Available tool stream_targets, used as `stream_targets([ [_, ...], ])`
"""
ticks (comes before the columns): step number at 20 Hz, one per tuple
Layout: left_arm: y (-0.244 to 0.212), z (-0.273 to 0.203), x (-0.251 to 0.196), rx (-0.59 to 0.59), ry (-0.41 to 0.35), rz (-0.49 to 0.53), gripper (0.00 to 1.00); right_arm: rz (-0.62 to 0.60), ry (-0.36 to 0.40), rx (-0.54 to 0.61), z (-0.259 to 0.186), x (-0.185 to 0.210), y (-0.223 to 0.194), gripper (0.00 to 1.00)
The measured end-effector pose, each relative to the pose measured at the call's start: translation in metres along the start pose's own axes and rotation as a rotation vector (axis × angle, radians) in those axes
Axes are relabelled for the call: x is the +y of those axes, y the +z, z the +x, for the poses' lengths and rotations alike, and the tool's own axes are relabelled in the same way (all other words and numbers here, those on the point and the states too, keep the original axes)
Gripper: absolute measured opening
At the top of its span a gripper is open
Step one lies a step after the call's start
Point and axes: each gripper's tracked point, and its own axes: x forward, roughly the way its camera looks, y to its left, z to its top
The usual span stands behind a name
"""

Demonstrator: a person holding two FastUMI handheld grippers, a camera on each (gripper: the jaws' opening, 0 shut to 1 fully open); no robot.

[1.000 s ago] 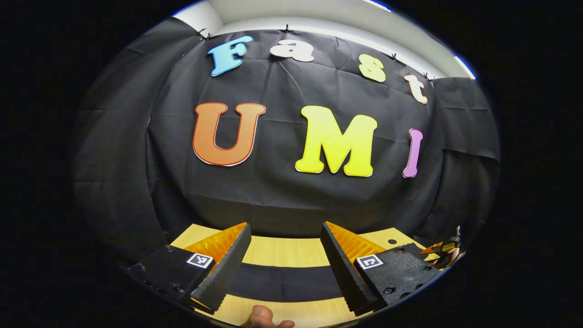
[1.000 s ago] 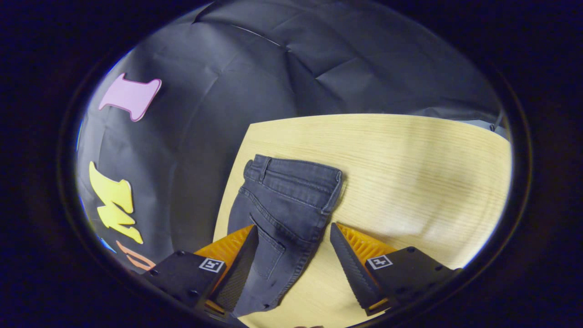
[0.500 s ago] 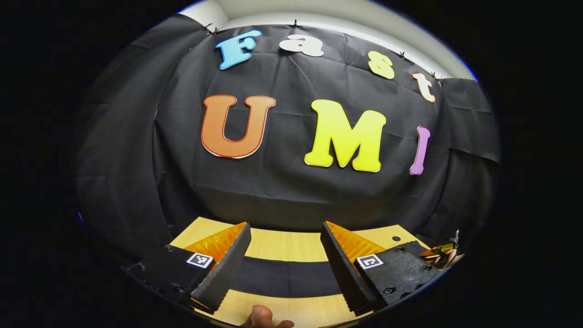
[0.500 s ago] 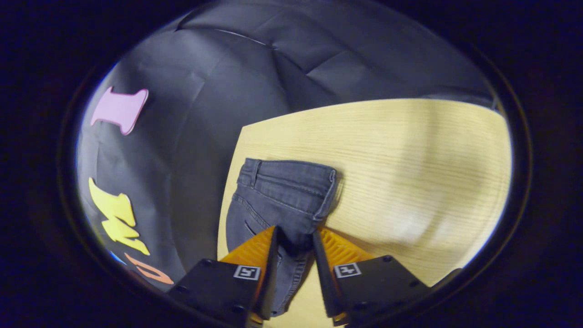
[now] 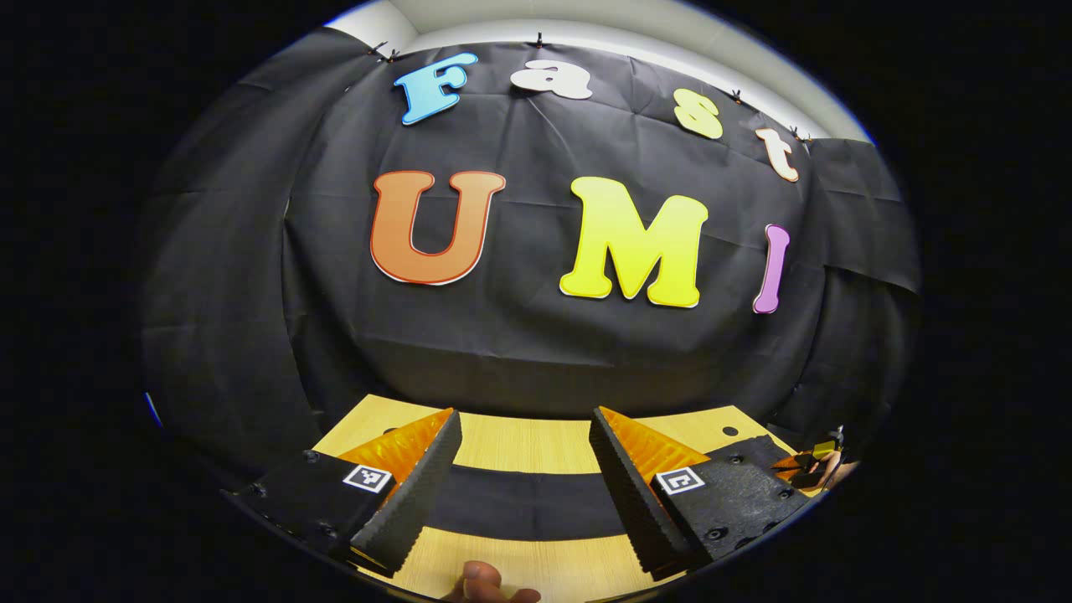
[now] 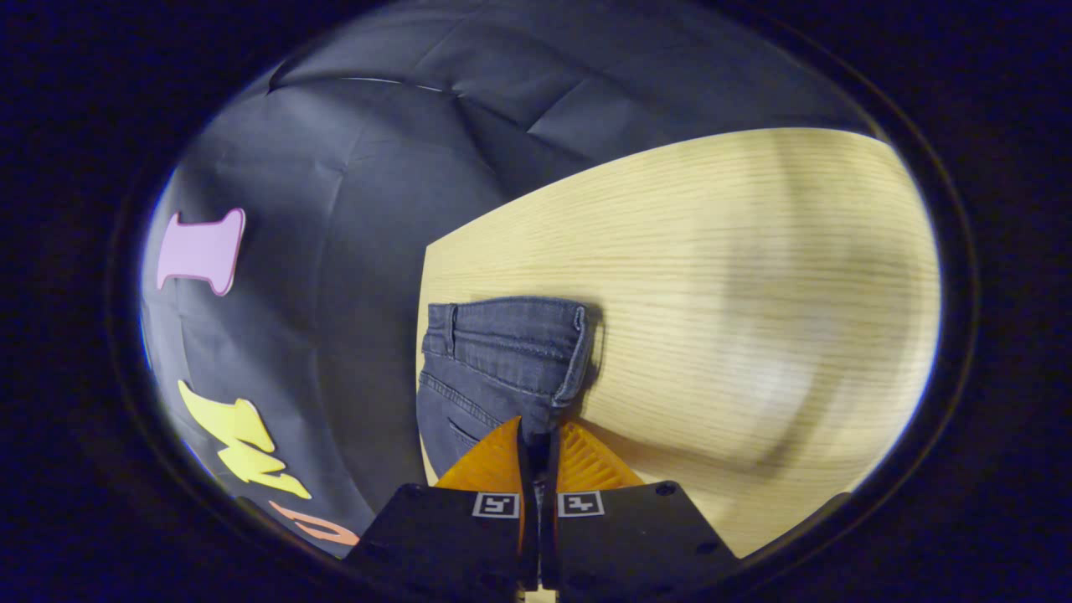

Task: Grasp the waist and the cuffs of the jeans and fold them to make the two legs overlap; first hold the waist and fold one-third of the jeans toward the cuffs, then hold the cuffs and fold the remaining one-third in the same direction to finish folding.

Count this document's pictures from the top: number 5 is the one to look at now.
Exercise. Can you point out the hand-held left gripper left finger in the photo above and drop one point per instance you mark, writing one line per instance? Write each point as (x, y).
(419, 494)

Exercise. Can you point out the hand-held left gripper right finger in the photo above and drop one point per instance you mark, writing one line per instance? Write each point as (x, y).
(632, 494)

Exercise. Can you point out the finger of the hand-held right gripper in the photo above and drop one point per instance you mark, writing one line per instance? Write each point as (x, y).
(804, 473)

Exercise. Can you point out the black jeans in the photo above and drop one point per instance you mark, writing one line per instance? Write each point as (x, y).
(528, 502)

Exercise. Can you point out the black backdrop cloth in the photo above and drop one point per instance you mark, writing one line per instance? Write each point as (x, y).
(519, 360)

